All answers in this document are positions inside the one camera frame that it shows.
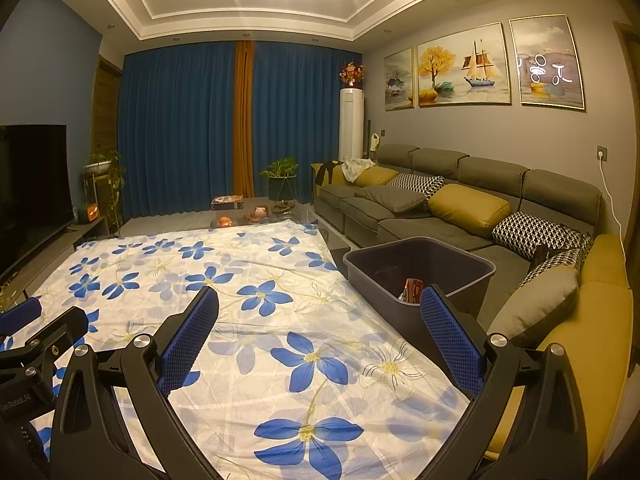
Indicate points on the gold plant stand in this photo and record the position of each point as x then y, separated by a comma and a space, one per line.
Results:
97, 195

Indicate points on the pink pig toy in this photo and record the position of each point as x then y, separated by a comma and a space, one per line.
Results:
258, 213

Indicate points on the glass coffee table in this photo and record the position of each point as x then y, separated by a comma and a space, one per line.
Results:
300, 216

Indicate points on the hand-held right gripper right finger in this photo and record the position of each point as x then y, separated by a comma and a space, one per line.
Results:
452, 340

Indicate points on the printed flat box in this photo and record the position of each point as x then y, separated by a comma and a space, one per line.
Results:
227, 203

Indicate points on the blue floral bed sheet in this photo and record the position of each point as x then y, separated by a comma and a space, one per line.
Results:
300, 310

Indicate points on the grey television cabinet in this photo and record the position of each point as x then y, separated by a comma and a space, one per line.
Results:
75, 237

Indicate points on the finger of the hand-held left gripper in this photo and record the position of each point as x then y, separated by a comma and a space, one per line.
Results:
20, 315

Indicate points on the dark bowl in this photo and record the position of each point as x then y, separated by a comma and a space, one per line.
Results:
283, 206

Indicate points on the blue curtain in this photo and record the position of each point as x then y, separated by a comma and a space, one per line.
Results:
300, 115
175, 130

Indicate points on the small grey painting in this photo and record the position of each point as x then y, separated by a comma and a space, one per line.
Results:
398, 80

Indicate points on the large grey pillow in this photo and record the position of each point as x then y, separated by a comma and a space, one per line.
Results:
535, 305

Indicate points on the black television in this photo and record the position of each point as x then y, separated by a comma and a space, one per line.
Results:
30, 185

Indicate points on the potted plant white pot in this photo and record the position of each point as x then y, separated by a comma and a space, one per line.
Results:
97, 166

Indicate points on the black white patterned pillow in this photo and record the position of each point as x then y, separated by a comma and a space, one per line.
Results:
555, 265
422, 184
535, 232

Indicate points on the large yellow pillow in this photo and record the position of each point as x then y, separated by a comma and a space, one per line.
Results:
470, 207

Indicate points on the artificial flower decoration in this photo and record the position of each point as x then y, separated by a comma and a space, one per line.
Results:
351, 75

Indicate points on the black clothing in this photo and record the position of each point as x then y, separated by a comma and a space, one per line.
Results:
327, 172

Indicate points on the sailboat and tree painting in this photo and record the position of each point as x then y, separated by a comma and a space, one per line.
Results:
462, 65

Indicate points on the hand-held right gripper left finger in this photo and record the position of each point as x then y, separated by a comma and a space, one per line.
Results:
186, 342

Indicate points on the flat grey pillow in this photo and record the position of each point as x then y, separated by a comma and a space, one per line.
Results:
392, 199

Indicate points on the potted plant dark pot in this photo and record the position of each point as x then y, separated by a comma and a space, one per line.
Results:
282, 180

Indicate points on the wall socket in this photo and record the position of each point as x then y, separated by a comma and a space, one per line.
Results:
601, 153

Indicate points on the white standing air conditioner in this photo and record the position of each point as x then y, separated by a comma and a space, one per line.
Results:
351, 125

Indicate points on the orange speaker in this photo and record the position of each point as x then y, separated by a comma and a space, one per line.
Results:
87, 212

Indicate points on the small yellow pillow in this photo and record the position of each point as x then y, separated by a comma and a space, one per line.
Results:
376, 176

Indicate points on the grey painting with glare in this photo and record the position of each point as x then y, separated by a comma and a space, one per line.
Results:
547, 62

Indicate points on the grey and yellow sofa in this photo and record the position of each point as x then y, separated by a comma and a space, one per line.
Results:
485, 165

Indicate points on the orange toy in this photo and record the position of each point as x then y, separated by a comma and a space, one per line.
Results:
225, 221

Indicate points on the red snack bag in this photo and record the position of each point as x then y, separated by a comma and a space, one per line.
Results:
412, 290

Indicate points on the wooden door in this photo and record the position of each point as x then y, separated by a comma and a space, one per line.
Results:
106, 110

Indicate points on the grey plastic bin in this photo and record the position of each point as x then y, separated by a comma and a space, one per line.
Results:
390, 260

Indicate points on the orange curtain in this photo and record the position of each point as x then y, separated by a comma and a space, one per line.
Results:
244, 115

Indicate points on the white cloth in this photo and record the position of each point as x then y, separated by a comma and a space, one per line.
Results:
357, 169

